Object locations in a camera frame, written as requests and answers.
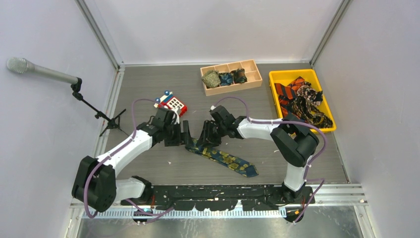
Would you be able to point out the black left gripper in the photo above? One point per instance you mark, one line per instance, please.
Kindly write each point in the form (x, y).
(177, 141)

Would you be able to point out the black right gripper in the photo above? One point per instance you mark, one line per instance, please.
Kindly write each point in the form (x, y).
(207, 138)

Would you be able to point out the blue yellow floral tie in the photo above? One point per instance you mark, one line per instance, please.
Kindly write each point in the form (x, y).
(227, 160)

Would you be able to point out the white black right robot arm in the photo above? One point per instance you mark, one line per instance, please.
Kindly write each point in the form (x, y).
(292, 137)

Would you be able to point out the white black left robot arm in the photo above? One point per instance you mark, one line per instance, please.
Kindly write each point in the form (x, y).
(96, 184)

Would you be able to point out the red white toy brick block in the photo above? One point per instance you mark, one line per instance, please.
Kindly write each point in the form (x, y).
(168, 100)

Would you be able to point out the olive green rolled tie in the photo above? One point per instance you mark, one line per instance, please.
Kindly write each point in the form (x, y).
(211, 79)

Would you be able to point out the blue rolled tie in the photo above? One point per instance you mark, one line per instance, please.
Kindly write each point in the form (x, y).
(226, 78)

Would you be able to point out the dark brown rolled tie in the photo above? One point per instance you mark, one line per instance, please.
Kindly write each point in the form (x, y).
(239, 76)

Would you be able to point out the black microphone stand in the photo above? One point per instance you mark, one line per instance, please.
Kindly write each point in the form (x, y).
(111, 123)

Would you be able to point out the orange navy striped tie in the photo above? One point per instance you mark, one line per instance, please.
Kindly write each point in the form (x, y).
(290, 101)

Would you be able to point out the yellow plastic bin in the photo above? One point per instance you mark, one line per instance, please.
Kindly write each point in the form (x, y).
(285, 77)

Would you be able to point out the black floral patterned tie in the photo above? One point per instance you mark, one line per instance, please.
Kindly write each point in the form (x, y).
(314, 99)

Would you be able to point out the silver microphone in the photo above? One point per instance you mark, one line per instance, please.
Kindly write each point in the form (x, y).
(23, 66)

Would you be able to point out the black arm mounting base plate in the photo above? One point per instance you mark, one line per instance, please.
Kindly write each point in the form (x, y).
(219, 198)

